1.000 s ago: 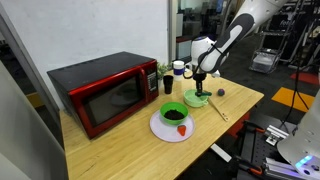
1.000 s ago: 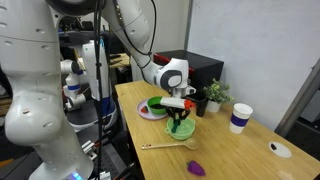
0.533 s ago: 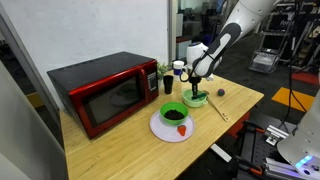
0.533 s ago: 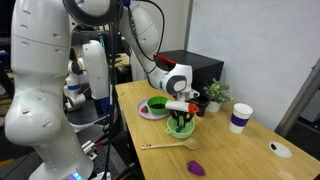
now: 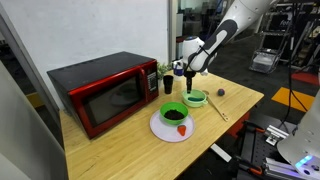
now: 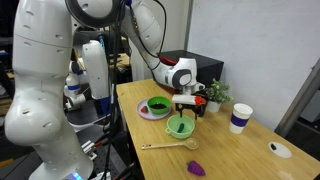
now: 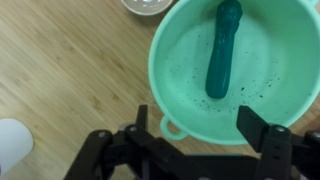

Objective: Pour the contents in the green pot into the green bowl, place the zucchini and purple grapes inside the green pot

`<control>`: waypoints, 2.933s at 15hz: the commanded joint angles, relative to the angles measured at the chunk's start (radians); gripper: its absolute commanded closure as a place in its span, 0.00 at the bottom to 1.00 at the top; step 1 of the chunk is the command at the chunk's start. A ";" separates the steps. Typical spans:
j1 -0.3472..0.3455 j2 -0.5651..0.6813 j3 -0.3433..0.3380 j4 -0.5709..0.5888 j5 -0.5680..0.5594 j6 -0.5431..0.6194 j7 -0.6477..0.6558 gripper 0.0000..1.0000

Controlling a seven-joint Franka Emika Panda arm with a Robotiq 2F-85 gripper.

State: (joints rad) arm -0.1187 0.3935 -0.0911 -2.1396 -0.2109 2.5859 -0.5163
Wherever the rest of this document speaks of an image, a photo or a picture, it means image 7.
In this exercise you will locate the white purple paper cup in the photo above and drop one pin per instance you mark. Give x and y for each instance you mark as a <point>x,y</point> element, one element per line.
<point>13,143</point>

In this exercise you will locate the beige plastic spoon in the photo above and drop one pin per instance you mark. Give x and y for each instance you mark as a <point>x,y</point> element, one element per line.
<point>146,6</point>

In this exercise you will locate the green toy zucchini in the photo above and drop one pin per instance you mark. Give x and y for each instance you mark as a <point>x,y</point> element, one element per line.
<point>222,53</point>

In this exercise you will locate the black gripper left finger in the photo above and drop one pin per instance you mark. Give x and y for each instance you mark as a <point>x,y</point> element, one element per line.
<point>103,156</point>

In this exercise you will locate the mint green pot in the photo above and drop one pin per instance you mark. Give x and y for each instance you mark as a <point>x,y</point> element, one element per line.
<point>266,66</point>

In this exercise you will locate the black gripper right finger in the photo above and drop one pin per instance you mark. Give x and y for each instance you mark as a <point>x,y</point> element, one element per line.
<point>280,150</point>

